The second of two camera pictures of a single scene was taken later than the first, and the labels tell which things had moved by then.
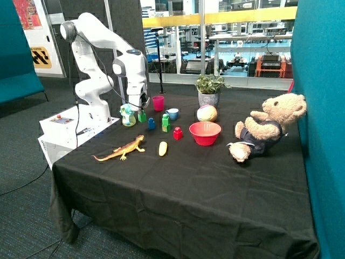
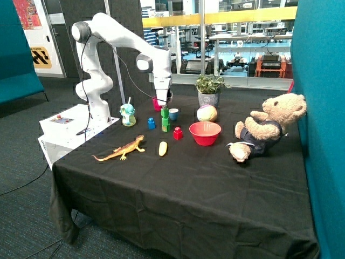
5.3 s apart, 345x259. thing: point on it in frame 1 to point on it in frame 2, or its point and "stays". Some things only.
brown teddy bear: (261, 130) stays
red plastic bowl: (205, 133) stays
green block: (142, 117) to (164, 112)
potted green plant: (208, 88) stays
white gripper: (137, 94) to (161, 85)
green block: (165, 120) stays
